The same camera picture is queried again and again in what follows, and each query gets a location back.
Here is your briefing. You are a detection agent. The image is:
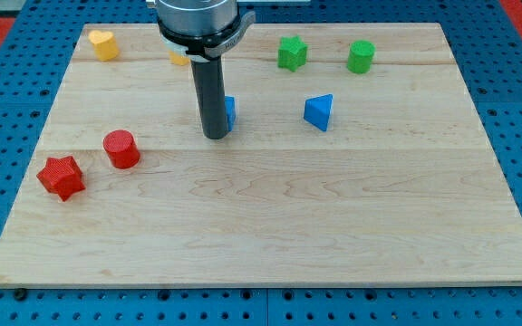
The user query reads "red cylinder block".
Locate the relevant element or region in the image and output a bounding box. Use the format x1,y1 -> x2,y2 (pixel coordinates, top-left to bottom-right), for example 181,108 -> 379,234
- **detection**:
102,129 -> 140,169

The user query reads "wooden board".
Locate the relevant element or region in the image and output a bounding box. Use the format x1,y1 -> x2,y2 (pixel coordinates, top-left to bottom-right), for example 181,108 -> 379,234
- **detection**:
0,23 -> 522,289

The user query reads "red star block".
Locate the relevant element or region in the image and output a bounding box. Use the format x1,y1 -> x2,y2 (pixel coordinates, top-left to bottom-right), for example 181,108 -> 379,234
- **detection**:
36,156 -> 86,201

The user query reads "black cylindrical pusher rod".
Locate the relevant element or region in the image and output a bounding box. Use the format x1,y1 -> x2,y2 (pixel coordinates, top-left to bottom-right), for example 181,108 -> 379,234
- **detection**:
191,58 -> 228,139

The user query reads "green cylinder block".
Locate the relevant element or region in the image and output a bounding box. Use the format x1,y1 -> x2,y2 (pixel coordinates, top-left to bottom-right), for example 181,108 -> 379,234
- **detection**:
346,40 -> 376,74

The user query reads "yellow block behind arm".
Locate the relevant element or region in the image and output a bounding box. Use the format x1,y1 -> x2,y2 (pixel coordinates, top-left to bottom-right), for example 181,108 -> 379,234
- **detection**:
169,51 -> 190,66

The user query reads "green star block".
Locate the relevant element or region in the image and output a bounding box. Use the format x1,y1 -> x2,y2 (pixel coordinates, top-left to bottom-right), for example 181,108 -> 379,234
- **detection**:
277,35 -> 308,72

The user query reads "blue block behind rod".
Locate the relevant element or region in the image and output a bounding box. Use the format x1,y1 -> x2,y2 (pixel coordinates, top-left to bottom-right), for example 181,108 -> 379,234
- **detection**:
225,96 -> 237,131

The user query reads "blue triangle block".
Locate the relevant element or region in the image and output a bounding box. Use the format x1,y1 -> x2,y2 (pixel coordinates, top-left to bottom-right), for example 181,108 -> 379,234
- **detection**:
303,94 -> 334,132

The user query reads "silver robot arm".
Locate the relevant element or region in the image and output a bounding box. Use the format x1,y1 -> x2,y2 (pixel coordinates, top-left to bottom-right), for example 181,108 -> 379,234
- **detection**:
146,0 -> 256,139

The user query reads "yellow heart block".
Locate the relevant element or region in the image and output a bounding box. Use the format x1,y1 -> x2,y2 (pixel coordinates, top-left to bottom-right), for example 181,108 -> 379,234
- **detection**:
88,30 -> 120,62

